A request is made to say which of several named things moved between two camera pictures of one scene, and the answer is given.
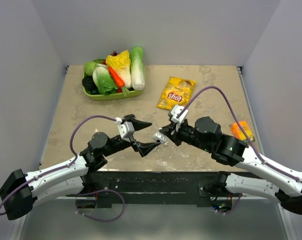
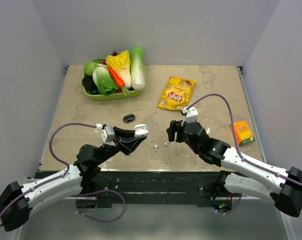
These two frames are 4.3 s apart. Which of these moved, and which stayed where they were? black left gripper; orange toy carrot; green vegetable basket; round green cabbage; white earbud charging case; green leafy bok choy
Moved: black left gripper; white earbud charging case
Stayed: orange toy carrot; green leafy bok choy; round green cabbage; green vegetable basket
